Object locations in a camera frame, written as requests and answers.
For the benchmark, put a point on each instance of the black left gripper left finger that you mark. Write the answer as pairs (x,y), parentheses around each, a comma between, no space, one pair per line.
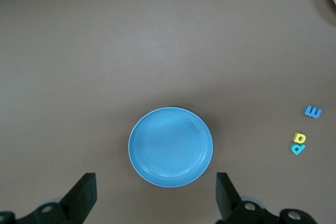
(76,203)

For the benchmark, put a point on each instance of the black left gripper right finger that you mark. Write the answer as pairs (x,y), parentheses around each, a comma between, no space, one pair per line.
(231,205)

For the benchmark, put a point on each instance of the teal foam letter p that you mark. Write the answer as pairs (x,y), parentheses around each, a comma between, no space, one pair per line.
(294,150)

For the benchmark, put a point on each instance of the yellow foam letter d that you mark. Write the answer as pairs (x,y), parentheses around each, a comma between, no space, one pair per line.
(296,138)

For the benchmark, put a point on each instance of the blue plate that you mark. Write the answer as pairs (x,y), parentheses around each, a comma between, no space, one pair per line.
(170,148)

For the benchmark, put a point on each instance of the blue foam letter m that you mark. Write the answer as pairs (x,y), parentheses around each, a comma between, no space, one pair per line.
(313,112)

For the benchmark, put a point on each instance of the brown table cover sheet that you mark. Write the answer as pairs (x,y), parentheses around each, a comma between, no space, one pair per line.
(78,77)

